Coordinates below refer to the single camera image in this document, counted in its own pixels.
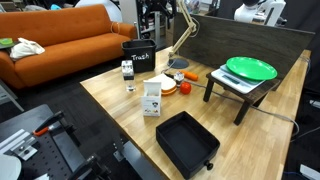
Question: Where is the toy bread slice stack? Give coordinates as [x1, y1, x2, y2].
[148, 73, 178, 97]

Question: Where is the white paper carton box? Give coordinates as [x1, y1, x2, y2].
[140, 79, 163, 118]

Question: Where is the red toy tomato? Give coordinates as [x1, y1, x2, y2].
[179, 81, 193, 95]

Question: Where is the orange toy carrot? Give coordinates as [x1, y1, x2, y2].
[179, 69, 199, 82]

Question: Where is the clear glass with label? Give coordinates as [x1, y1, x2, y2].
[120, 59, 137, 93]

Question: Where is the black trash bin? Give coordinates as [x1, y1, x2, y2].
[120, 38, 158, 74]

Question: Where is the black fabric tray box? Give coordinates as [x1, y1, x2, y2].
[155, 110, 221, 180]

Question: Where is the white kitchen scale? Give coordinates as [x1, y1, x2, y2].
[210, 64, 266, 95]

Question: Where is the dark wooden small stool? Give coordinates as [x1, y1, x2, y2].
[203, 71, 281, 127]

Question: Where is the dark wooden board panel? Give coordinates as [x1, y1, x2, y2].
[172, 12, 316, 80]

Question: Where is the green plastic plate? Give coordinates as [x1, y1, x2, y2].
[225, 56, 278, 82]

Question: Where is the orange fabric sofa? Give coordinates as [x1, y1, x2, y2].
[0, 3, 138, 90]

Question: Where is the black perforated breadboard table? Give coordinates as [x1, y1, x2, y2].
[0, 103, 111, 180]

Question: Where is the white cloth bag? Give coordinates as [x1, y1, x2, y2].
[9, 37, 46, 61]

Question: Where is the small green flat item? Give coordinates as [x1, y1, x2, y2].
[0, 37, 14, 47]

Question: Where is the grey lamp power cable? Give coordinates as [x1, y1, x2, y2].
[161, 66, 300, 138]

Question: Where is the black orange handled clamp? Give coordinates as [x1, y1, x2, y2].
[32, 110, 81, 148]

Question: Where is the aluminium profile rail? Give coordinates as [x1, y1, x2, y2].
[0, 128, 39, 162]

